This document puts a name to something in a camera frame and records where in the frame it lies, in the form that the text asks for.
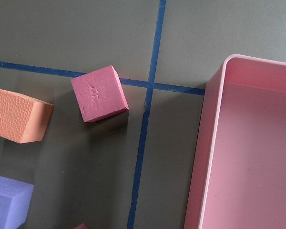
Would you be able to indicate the near orange block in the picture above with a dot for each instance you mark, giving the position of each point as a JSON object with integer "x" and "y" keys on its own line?
{"x": 23, "y": 119}

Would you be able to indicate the dark pink block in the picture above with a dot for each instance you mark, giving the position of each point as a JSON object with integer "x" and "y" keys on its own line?
{"x": 99, "y": 94}
{"x": 81, "y": 226}

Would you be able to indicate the left dark pink block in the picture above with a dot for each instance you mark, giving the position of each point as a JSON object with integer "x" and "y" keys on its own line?
{"x": 81, "y": 226}

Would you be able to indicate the right dark pink block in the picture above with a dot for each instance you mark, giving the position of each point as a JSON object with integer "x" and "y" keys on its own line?
{"x": 99, "y": 94}

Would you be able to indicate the near purple block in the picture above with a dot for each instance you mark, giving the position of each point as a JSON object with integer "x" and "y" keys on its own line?
{"x": 15, "y": 198}

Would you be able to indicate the pink tray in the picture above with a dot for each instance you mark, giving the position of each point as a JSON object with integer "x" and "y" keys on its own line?
{"x": 239, "y": 172}

